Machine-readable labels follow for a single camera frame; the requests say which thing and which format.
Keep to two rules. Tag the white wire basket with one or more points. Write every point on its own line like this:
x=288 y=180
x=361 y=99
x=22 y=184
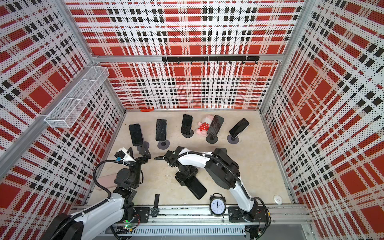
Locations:
x=68 y=110

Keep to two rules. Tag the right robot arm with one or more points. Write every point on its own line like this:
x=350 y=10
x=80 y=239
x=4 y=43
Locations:
x=224 y=172

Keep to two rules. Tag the pink plush toy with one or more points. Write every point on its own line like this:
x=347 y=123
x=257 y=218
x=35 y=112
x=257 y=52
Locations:
x=204 y=125

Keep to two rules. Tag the pink phone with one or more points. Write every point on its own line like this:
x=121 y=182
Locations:
x=107 y=181

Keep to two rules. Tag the grey phone stand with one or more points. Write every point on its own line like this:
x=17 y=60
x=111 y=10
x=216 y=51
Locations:
x=163 y=145
x=144 y=147
x=232 y=140

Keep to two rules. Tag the white round puck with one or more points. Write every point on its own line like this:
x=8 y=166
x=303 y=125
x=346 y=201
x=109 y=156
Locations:
x=278 y=199

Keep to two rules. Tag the black alarm clock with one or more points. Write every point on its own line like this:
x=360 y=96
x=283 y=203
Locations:
x=217 y=205

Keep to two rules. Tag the dark phone stand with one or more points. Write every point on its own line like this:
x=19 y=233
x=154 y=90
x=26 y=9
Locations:
x=211 y=139
x=189 y=135

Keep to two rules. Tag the black wristwatch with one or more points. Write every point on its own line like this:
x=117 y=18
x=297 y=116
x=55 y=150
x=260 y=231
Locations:
x=155 y=210

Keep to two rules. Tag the black phone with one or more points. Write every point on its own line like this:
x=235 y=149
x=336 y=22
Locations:
x=238 y=128
x=161 y=130
x=215 y=126
x=136 y=135
x=186 y=123
x=196 y=187

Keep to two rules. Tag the black hook rail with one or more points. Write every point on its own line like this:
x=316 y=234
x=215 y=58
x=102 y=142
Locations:
x=211 y=59

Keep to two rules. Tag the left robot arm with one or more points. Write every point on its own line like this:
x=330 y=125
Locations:
x=116 y=206

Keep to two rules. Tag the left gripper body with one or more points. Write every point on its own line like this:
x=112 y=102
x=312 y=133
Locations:
x=140 y=160

